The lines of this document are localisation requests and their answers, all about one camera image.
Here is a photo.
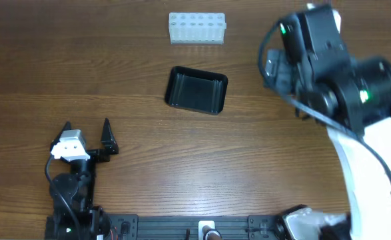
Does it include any mounting rail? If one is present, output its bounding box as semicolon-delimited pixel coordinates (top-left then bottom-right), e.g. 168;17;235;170
45;213;284;240

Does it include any black cable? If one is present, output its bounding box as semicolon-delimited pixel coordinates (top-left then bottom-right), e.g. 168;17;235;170
44;154;83;239
256;18;391;240

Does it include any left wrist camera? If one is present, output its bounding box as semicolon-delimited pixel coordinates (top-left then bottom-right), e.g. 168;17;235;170
50;129;91;163

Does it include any black tray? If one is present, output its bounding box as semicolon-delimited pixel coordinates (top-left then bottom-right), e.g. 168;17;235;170
164;65;229;116

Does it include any white test tube rack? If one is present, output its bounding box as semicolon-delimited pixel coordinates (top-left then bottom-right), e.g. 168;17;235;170
168;12;228;45

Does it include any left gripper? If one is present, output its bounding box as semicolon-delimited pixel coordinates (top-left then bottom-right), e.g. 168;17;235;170
49;117;120;164

